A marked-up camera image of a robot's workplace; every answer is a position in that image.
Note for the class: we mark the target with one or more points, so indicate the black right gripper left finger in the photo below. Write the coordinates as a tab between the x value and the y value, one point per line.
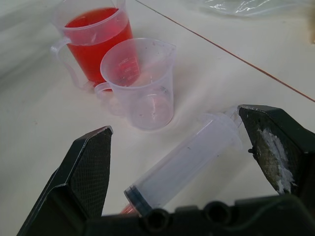
81	172

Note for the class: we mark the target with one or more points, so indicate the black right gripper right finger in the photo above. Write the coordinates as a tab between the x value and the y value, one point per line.
275	150

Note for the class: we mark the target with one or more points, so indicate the clear plastic syringe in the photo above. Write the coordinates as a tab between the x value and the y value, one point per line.
184	162

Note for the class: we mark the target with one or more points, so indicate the small clear measuring cup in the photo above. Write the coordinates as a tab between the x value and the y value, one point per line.
140	88

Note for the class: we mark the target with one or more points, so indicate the large cup with red liquid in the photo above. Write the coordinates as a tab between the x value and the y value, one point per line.
96	46

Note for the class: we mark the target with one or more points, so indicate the clear plastic bag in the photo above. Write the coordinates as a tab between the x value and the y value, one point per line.
248	6

